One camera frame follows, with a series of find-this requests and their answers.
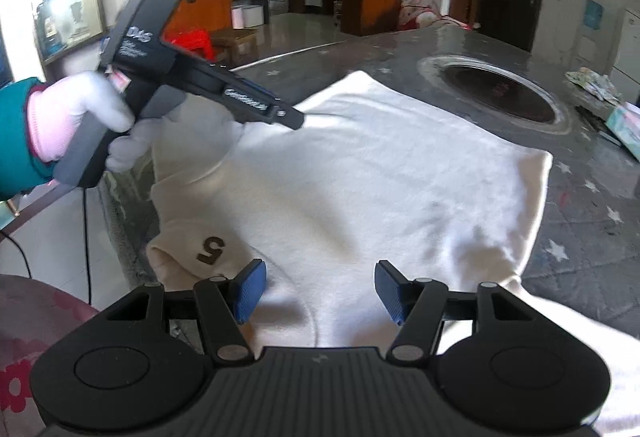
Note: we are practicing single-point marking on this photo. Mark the blue water bottle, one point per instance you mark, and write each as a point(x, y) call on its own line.
point(593, 13)

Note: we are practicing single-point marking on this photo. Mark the person's left forearm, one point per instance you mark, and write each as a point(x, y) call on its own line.
point(20, 142)

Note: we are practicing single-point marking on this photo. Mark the black flat tray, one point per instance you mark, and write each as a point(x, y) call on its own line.
point(592, 122)

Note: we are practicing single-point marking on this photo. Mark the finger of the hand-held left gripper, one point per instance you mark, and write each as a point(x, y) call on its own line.
point(290, 118)
point(257, 91)

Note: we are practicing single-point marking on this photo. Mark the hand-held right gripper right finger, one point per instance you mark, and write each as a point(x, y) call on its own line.
point(392, 292)

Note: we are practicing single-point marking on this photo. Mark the red plastic stool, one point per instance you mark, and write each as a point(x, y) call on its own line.
point(187, 44)

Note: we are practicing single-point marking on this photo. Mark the white bucket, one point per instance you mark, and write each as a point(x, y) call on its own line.
point(247, 16)

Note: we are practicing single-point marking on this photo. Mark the person's pink floral clothing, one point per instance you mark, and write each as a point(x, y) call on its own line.
point(35, 347)

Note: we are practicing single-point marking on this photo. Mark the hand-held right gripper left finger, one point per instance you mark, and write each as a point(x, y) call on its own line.
point(248, 292)

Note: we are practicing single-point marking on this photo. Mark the pastel tissue pack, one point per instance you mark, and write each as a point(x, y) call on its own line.
point(625, 124)

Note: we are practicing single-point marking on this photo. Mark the round black induction cooktop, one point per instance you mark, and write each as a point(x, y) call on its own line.
point(495, 94)

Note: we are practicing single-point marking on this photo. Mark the person's left hand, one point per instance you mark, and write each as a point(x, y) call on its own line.
point(95, 97)

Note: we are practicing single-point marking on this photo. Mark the polka dot play tent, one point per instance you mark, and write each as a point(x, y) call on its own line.
point(420, 12)

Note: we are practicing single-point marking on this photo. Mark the white water dispenser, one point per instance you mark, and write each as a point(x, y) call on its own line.
point(590, 49)

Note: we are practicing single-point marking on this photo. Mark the floral crumpled cloth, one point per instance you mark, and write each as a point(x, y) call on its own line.
point(592, 84)

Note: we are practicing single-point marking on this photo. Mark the white garment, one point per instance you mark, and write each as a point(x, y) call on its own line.
point(375, 197)

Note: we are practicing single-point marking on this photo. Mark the white refrigerator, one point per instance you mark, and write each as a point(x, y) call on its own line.
point(627, 47)

